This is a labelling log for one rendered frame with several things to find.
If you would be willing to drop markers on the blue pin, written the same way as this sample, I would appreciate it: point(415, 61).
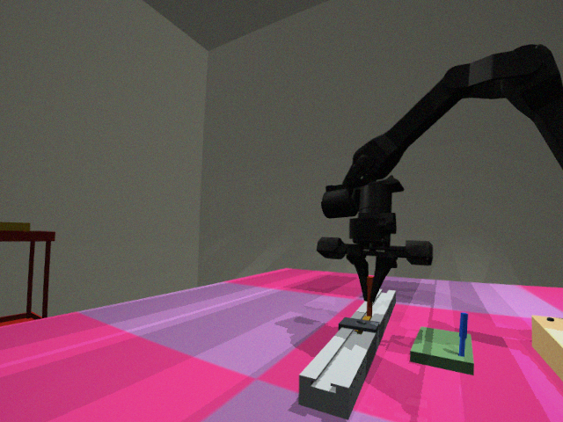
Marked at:
point(462, 332)

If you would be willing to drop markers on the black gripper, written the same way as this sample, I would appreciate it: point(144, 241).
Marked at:
point(416, 253)

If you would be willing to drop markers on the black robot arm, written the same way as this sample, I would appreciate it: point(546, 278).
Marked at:
point(527, 77)

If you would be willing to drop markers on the grey slotted aluminum rail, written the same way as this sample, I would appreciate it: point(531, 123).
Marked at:
point(331, 383)

